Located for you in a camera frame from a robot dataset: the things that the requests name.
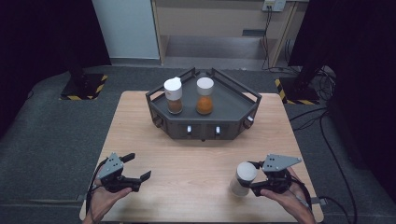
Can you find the round-cap orange spice jar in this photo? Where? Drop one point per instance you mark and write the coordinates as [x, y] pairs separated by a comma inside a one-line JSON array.
[[205, 105]]

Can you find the black stand with striped base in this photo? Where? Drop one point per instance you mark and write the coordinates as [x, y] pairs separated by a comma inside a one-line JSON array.
[[82, 85], [295, 91]]

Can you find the dark wall vent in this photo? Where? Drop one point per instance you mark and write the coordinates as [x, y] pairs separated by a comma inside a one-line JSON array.
[[253, 32]]

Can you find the person's right hand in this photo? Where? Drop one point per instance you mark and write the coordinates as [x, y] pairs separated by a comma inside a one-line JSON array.
[[292, 199]]

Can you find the dark rack drawer white tab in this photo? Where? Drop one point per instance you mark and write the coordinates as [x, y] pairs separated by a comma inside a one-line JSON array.
[[189, 130], [249, 120], [217, 130]]

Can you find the wide white-lid jar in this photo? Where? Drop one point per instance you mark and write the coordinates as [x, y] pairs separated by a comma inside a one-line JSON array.
[[244, 174]]

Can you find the flip-cap brown spice jar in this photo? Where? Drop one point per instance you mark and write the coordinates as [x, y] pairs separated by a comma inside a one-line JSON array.
[[173, 88]]

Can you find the dark grey spice rack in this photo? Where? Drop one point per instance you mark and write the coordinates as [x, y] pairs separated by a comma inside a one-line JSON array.
[[230, 105]]

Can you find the person's left hand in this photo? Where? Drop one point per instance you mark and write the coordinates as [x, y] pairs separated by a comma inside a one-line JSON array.
[[102, 200]]

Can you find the black curtain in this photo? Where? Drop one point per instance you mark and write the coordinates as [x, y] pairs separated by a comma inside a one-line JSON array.
[[37, 31], [358, 46]]

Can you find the white wall socket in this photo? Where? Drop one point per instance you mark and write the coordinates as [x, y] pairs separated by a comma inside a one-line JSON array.
[[274, 4]]

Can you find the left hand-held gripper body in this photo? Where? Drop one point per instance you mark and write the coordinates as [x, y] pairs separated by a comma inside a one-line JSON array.
[[113, 168]]

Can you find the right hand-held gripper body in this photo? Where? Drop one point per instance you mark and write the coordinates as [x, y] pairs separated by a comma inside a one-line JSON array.
[[278, 163]]

